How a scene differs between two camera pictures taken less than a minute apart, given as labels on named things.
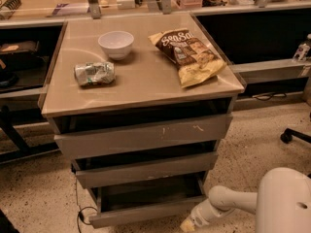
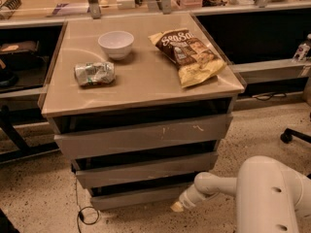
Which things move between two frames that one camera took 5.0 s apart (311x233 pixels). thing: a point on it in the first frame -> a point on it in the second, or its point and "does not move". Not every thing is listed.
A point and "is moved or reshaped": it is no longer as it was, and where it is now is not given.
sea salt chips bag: x=196 y=63 does not move
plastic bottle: x=302 y=50 does not move
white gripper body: x=197 y=216 -> x=186 y=200
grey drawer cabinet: x=140 y=101 does not move
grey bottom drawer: x=145 y=201 is moved or reshaped
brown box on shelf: x=25 y=46 does not move
